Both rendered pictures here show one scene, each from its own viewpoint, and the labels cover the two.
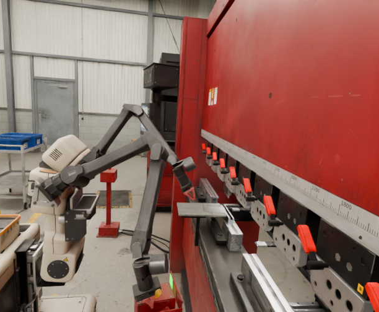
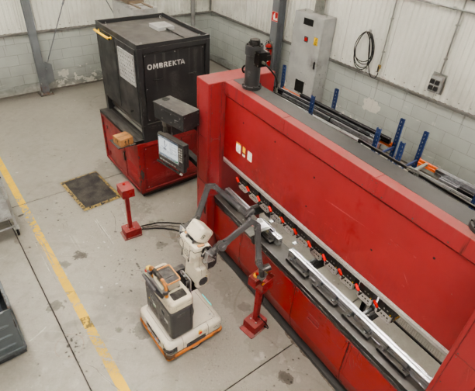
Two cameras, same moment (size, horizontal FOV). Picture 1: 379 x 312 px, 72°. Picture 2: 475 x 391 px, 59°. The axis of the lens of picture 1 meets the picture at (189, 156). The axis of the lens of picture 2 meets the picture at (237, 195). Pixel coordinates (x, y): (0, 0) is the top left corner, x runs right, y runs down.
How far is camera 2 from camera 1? 3.25 m
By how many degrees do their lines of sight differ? 37
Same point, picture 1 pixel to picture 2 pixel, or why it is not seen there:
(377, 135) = (340, 243)
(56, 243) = (202, 271)
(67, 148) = (207, 232)
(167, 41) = not seen: outside the picture
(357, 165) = (335, 246)
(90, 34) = not seen: outside the picture
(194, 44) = (216, 101)
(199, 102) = (220, 139)
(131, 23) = not seen: outside the picture
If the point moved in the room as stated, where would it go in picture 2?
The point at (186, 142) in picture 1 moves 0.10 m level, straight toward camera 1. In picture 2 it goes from (213, 167) to (216, 172)
